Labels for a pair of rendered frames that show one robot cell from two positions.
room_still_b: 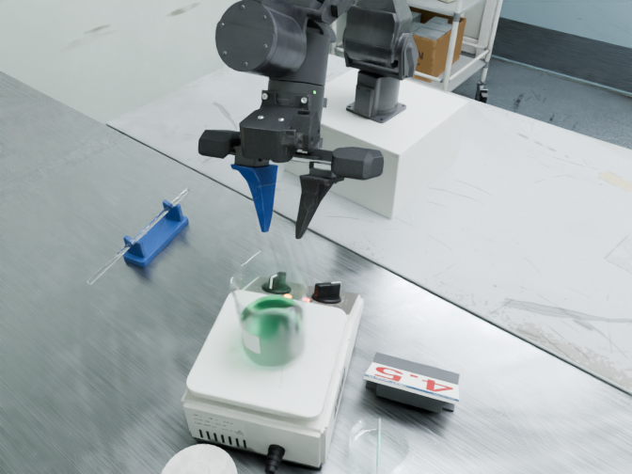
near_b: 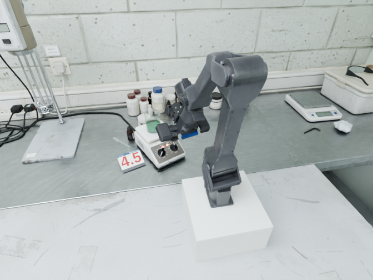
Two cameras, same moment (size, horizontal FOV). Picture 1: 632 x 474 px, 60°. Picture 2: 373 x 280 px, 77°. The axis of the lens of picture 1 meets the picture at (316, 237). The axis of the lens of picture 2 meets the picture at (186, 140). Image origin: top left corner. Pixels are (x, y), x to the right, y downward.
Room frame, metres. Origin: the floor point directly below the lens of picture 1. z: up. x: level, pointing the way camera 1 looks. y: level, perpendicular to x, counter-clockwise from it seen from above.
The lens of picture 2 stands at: (0.92, -0.47, 1.52)
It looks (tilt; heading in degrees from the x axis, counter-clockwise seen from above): 37 degrees down; 131
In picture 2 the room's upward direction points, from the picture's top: straight up
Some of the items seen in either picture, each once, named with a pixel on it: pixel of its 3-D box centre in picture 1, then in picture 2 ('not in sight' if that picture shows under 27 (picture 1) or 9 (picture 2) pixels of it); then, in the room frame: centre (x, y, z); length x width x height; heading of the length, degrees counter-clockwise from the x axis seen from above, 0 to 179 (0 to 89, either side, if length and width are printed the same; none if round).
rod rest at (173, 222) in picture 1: (155, 230); not in sight; (0.54, 0.21, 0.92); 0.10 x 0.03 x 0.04; 155
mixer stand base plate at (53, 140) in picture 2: not in sight; (56, 137); (-0.07, -0.21, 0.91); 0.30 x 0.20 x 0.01; 142
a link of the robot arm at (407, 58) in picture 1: (383, 49); (220, 174); (0.71, -0.09, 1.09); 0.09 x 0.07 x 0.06; 61
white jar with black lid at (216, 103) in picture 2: not in sight; (215, 100); (0.29, 0.50, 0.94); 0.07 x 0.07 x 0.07
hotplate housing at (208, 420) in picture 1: (280, 355); (157, 141); (0.33, 0.03, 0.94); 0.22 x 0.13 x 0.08; 166
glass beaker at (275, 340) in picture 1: (272, 313); (153, 122); (0.31, 0.04, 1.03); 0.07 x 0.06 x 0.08; 9
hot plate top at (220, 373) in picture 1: (271, 349); (154, 130); (0.30, 0.04, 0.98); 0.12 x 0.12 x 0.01; 76
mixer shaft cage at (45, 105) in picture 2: not in sight; (35, 81); (-0.08, -0.20, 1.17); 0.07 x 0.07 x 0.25
